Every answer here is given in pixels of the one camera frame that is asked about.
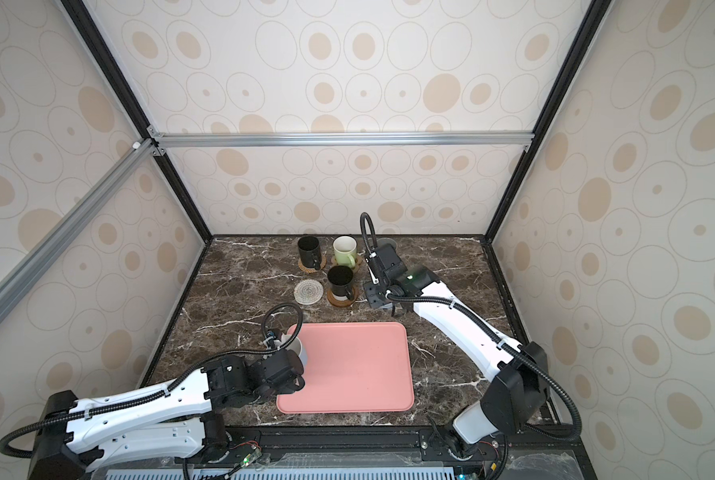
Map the pink plastic tray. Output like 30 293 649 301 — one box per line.
276 322 415 414

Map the black corner frame post right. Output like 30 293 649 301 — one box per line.
483 0 613 247

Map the small brown wooden coaster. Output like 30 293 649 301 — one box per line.
326 290 355 308

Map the black corner frame post left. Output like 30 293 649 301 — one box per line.
58 0 213 244

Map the black mug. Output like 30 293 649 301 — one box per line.
297 235 322 268
327 265 357 303

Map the black corner frame post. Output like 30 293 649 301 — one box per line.
483 0 613 247
58 0 213 244

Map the diagonal aluminium rail left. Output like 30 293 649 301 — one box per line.
0 139 154 324

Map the grey mug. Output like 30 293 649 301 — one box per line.
377 238 397 249

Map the woven rattan coaster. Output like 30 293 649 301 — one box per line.
298 258 327 274

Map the white grey round coaster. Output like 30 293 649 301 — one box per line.
293 279 324 306

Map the cork paw print coaster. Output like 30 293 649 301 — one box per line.
330 255 363 273

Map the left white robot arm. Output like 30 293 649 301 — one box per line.
0 349 305 479

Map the green mug white inside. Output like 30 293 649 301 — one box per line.
332 235 359 269

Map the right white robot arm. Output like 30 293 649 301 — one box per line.
363 280 583 457

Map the blue mug white inside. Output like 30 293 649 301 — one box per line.
273 334 308 366

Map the horizontal aluminium rail back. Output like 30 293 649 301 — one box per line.
153 131 535 148

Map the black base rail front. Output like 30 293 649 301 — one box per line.
90 425 596 479

